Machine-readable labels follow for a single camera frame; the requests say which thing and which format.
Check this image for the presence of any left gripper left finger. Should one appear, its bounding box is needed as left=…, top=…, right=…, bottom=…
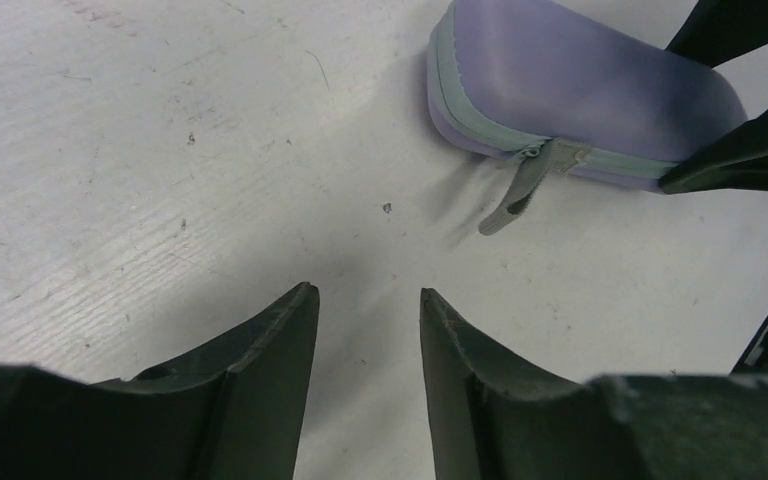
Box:
left=0, top=282, right=320, bottom=479

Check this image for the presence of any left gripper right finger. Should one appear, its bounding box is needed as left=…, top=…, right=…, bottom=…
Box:
left=420, top=289, right=768, bottom=479

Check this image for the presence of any purple zippered umbrella case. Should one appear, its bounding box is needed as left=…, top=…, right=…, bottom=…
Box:
left=426, top=1, right=747, bottom=235

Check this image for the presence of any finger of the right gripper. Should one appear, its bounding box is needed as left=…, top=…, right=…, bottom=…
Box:
left=666, top=0, right=768, bottom=67

